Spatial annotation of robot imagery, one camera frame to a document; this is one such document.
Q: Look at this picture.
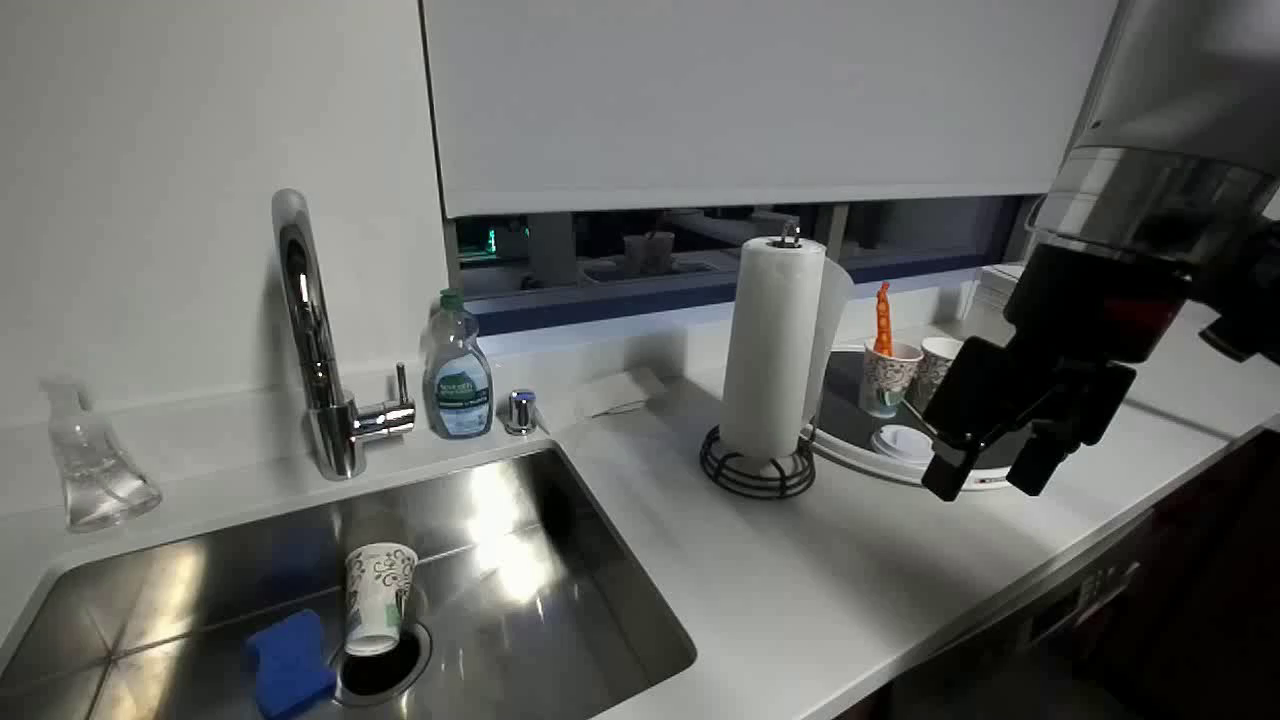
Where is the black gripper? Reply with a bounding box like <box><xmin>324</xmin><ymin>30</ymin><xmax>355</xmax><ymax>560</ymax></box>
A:
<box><xmin>919</xmin><ymin>331</ymin><xmax>1139</xmax><ymax>502</ymax></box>

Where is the white plastic cup lid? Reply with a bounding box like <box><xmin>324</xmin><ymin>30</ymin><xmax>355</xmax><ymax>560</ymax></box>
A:
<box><xmin>874</xmin><ymin>419</ymin><xmax>938</xmax><ymax>463</ymax></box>

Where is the small chrome sink knob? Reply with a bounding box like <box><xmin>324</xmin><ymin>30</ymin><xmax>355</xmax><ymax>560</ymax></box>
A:
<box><xmin>495</xmin><ymin>383</ymin><xmax>545</xmax><ymax>438</ymax></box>

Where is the white paper towel roll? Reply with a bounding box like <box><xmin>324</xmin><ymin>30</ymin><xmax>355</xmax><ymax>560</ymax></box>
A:
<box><xmin>715</xmin><ymin>231</ymin><xmax>857</xmax><ymax>467</ymax></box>

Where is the chrome kitchen faucet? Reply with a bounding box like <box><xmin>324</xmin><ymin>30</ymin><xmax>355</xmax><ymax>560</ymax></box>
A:
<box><xmin>269</xmin><ymin>184</ymin><xmax>420</xmax><ymax>483</ymax></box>

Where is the white window blind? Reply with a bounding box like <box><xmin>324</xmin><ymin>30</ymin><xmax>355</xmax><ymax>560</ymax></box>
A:
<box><xmin>420</xmin><ymin>0</ymin><xmax>1124</xmax><ymax>218</ymax></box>

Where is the blue sponge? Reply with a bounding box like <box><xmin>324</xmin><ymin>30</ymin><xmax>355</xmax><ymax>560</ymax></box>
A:
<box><xmin>239</xmin><ymin>603</ymin><xmax>342</xmax><ymax>720</ymax></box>

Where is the dark blue window frame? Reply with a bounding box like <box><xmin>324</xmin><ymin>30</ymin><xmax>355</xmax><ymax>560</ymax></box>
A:
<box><xmin>446</xmin><ymin>195</ymin><xmax>1043</xmax><ymax>337</ymax></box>

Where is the dark base cabinet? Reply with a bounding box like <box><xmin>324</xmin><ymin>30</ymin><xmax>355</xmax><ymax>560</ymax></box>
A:
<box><xmin>853</xmin><ymin>431</ymin><xmax>1280</xmax><ymax>720</ymax></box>

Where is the stainless steel sink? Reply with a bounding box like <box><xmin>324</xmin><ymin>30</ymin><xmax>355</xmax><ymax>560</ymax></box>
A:
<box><xmin>0</xmin><ymin>437</ymin><xmax>700</xmax><ymax>720</ymax></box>

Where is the orange sachet strip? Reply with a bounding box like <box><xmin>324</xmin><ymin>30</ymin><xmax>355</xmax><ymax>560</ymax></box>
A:
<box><xmin>874</xmin><ymin>277</ymin><xmax>902</xmax><ymax>360</ymax></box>

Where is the round white-rimmed dark tray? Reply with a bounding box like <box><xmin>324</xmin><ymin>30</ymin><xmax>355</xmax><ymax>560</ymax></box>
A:
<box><xmin>803</xmin><ymin>346</ymin><xmax>1034</xmax><ymax>493</ymax></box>

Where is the clear dish soap bottle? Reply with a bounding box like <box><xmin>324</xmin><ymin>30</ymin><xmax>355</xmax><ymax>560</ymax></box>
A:
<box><xmin>420</xmin><ymin>286</ymin><xmax>501</xmax><ymax>444</ymax></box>

